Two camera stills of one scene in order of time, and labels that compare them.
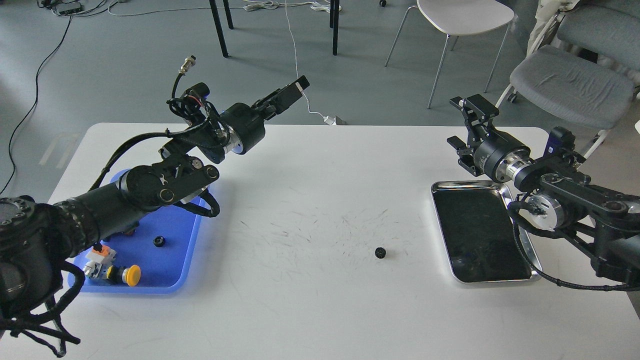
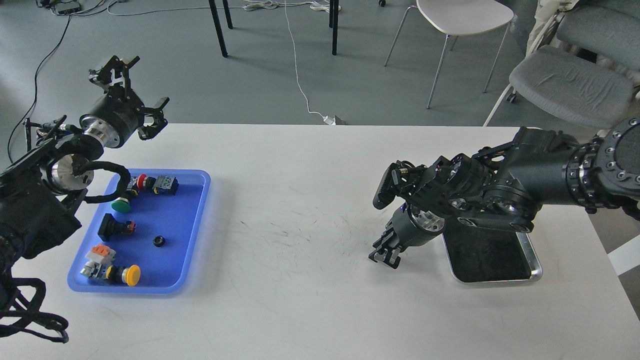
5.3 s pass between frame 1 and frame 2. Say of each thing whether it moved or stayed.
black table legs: stayed
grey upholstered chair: stayed
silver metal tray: stayed
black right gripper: moved
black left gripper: moved
